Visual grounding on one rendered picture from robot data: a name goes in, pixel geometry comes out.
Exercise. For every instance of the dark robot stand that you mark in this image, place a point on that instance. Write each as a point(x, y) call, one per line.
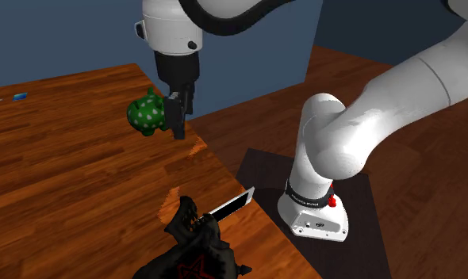
point(265, 170)

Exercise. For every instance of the black dragon figure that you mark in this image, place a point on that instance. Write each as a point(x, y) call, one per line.
point(195, 251)

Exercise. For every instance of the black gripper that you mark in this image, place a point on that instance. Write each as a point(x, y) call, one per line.
point(178, 69)

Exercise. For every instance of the green white-spotted piggy bank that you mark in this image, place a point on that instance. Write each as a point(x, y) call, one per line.
point(147, 114)

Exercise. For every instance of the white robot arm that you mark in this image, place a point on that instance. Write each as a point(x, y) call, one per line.
point(373, 116)

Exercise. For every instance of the small blue card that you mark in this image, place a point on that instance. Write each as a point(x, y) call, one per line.
point(20, 96)

